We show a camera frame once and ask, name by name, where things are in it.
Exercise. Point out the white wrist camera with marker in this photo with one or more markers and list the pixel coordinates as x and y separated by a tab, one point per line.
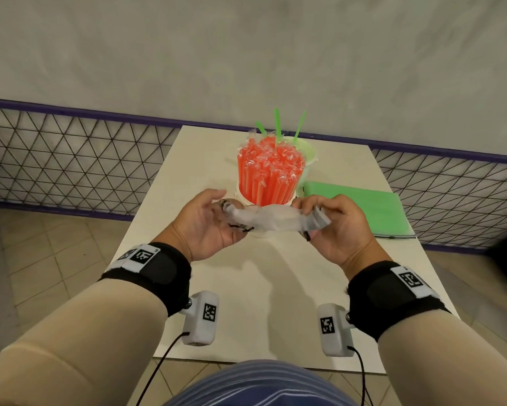
334	331
200	319

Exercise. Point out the green straw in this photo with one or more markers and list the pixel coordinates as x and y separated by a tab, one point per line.
299	126
277	124
261	128

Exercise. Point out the person's left hand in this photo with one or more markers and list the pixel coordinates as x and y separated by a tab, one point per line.
198	232

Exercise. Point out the person's right thumb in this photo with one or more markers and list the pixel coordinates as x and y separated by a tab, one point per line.
306	202

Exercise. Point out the person's right forearm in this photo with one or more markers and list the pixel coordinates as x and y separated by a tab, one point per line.
448	367

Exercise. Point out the green folder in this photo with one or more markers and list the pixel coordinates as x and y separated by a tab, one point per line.
363	207

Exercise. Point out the person's blue striped shirt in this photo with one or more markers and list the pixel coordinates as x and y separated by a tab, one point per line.
257	384

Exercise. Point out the black wrist band with marker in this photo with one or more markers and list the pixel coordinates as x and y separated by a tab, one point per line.
160	270
389	298

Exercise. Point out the white cup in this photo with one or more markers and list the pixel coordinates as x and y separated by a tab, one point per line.
241	198

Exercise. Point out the clear plastic glove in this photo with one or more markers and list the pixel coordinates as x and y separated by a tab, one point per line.
274	218

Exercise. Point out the bundle of wrapped red straws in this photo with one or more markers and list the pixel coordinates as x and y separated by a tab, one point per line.
268	171

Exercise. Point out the person's left forearm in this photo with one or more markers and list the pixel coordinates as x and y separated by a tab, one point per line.
76	346

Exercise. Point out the person's left thumb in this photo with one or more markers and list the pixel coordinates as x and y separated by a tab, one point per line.
213	194

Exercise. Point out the person's right hand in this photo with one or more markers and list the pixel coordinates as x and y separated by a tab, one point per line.
346	236

